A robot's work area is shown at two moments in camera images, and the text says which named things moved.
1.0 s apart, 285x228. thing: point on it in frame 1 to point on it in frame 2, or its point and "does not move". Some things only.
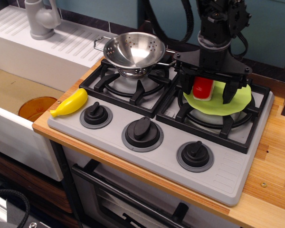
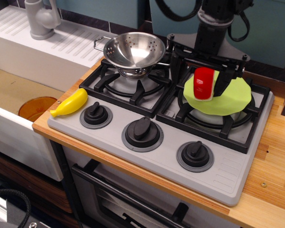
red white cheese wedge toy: x=203 y=89 does not move
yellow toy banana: x=71 y=104 does not move
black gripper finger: x=230 y=90 to x=224 y=79
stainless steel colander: x=135 y=53 does not move
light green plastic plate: x=240 y=103 does not move
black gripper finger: x=187 y=81 to x=178 y=62
